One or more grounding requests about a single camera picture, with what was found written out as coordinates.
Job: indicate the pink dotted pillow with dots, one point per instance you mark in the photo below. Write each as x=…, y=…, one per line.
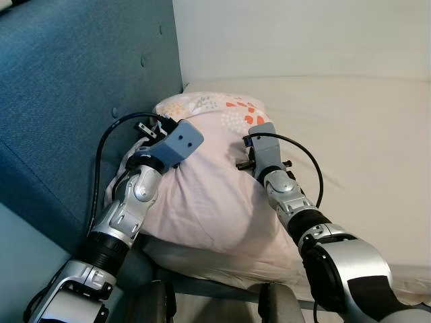
x=215, y=195

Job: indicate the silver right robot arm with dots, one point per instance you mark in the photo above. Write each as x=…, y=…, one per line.
x=350, y=269

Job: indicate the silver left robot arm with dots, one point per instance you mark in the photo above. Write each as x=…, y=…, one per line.
x=128, y=202

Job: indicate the blue upholstered headboard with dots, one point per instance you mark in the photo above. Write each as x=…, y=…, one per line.
x=67, y=67

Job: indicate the bed mattress cream sheet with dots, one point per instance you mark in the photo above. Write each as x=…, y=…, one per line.
x=363, y=148

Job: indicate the dark robot right leg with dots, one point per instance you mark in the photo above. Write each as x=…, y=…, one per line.
x=281, y=306

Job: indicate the dark robot leg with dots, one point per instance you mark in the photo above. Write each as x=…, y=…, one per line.
x=151, y=303
x=281, y=306

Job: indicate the dark robot left leg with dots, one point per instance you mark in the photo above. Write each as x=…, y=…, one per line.
x=151, y=303

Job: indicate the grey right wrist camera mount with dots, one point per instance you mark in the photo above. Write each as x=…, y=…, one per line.
x=266, y=151

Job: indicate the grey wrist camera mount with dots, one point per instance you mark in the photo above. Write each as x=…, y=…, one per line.
x=266, y=151
x=182, y=145

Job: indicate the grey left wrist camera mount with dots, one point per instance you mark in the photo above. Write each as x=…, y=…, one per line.
x=182, y=145

